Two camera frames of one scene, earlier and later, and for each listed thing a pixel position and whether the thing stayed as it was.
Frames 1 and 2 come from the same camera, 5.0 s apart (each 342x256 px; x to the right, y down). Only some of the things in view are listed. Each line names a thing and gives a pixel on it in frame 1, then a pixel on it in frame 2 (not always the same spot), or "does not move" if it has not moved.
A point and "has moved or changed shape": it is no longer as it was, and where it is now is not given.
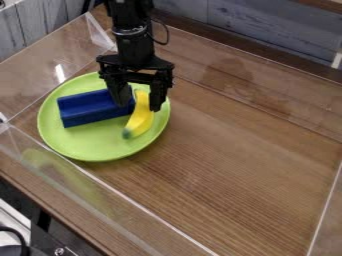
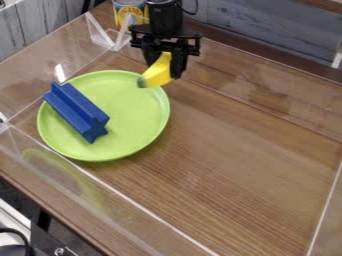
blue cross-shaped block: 92,106 -> 78,112
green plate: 96,141 does not move
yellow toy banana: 144,116 has moved or changed shape
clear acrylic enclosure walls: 178,146 does not move
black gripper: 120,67 -> 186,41
